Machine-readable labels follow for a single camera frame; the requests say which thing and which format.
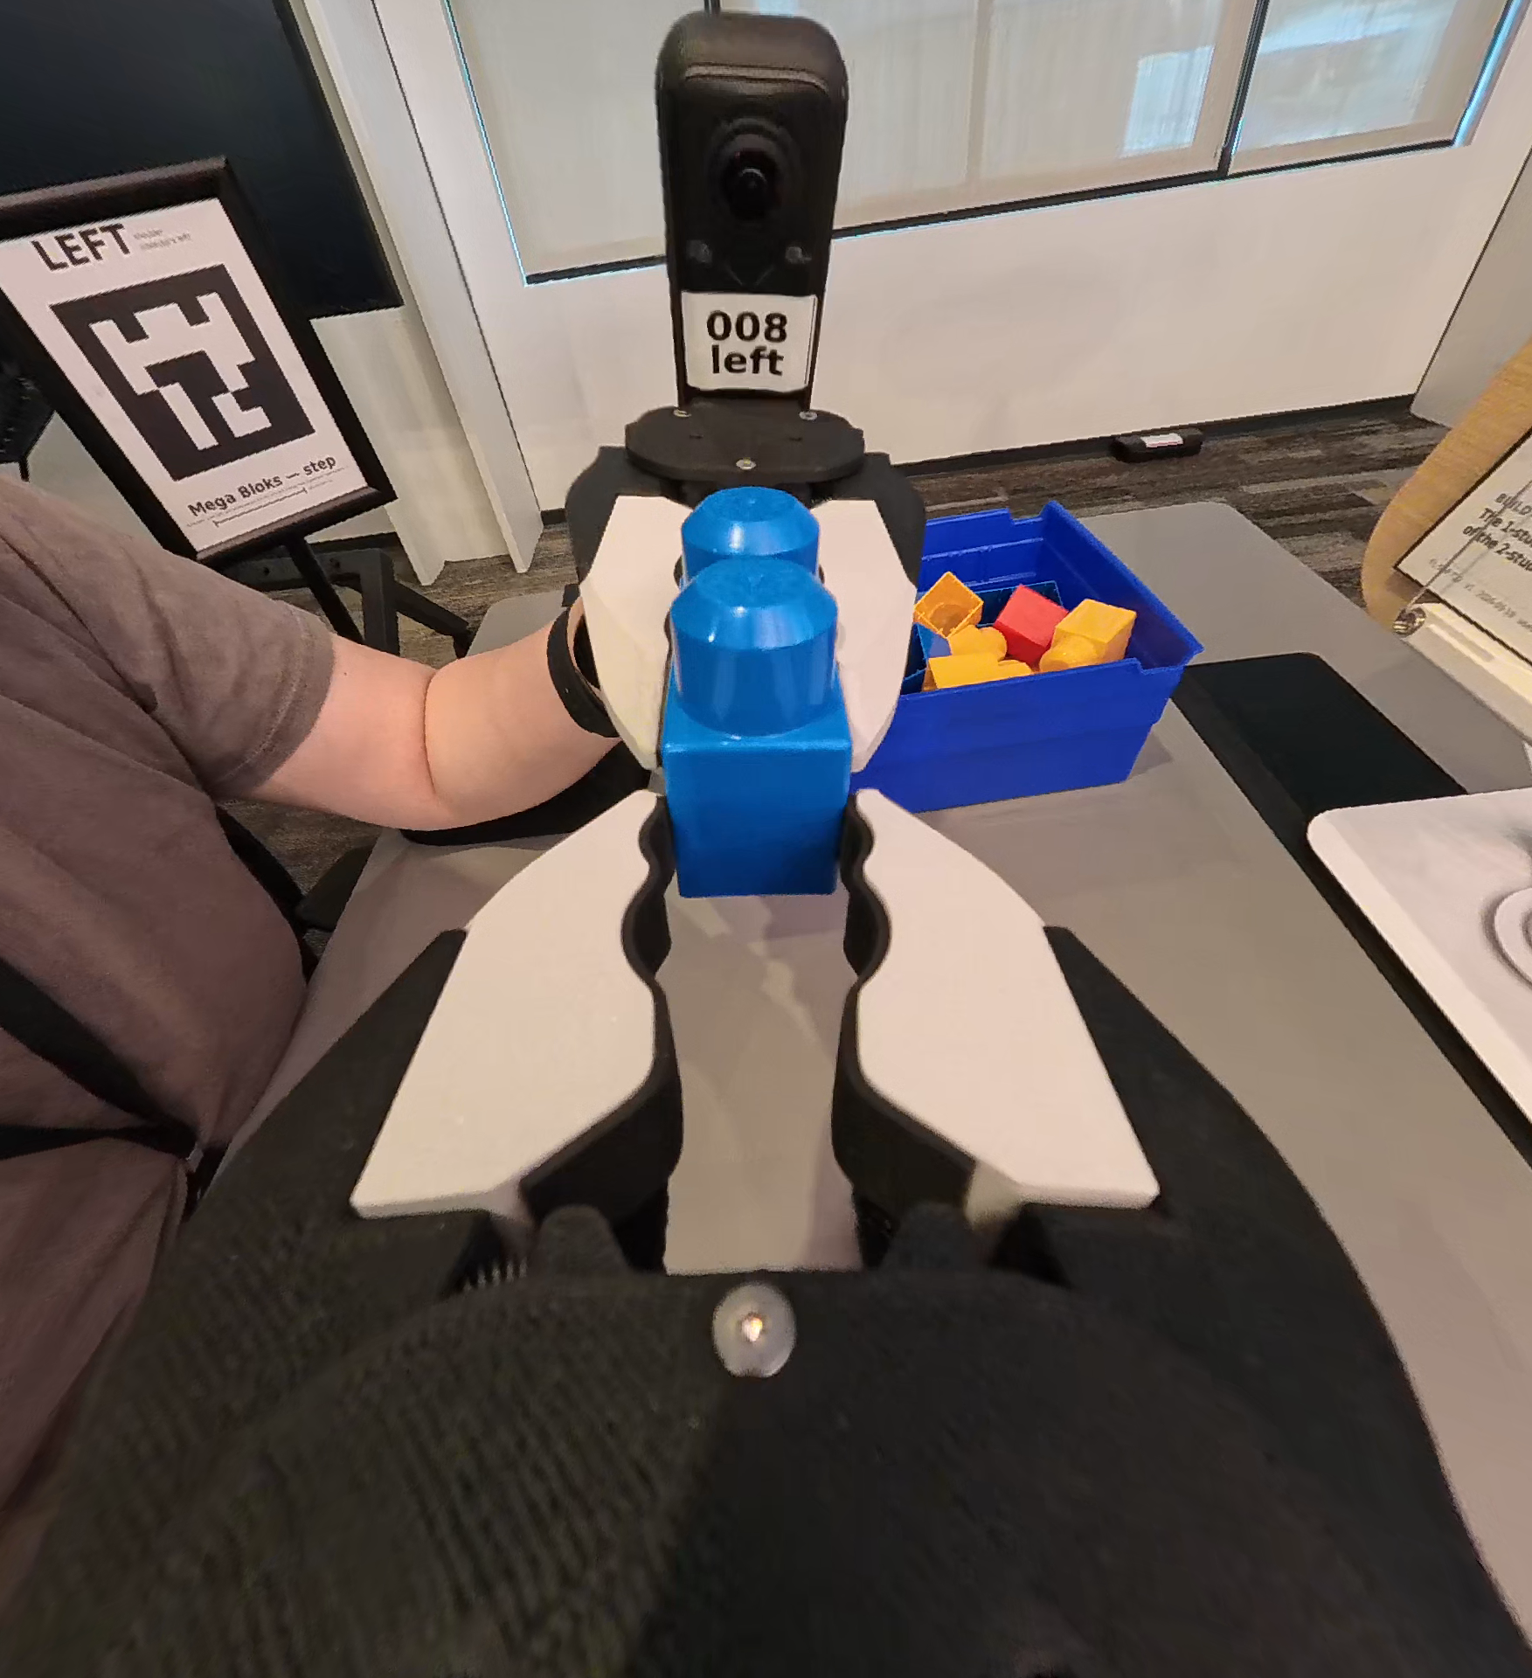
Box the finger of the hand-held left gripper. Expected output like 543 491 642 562
574 496 691 775
819 502 921 775

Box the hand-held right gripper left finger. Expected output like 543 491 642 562
347 790 686 1220

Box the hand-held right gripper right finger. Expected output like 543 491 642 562
839 790 1164 1208

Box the blue plastic bin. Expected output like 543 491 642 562
851 498 1203 816

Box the heap of toy blocks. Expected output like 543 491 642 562
902 570 1142 693

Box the blue two-stud block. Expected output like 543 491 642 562
662 488 853 901

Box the black wristband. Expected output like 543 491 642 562
546 609 620 739

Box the black sign stand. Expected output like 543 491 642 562
209 526 473 657

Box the window with blinds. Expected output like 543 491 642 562
446 0 1532 283

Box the white stand base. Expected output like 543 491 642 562
1306 749 1532 1202

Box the black mat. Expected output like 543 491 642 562
1172 654 1468 854

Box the person's brown shirt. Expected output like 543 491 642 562
0 437 341 1678

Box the framed marker sign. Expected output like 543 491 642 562
0 156 397 570

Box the large dark screen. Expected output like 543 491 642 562
0 0 403 368

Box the black strap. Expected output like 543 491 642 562
0 906 203 1168

